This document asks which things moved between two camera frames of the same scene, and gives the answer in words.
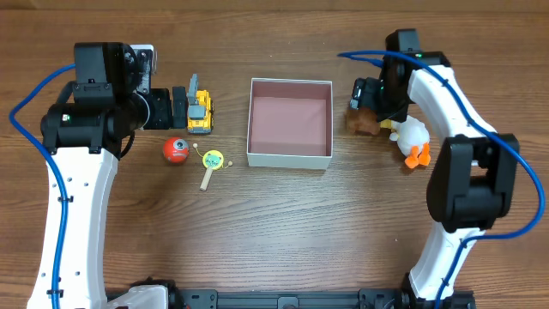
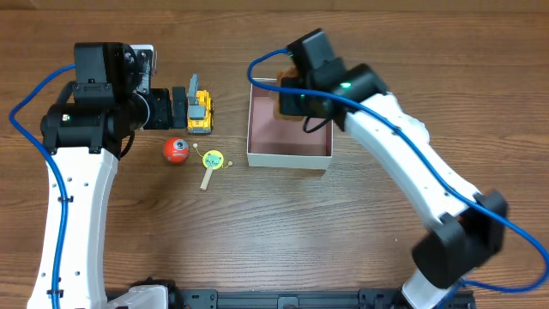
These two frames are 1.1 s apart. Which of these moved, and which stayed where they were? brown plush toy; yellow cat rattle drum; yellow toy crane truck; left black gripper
Moved: brown plush toy
Stayed: yellow toy crane truck; left black gripper; yellow cat rattle drum
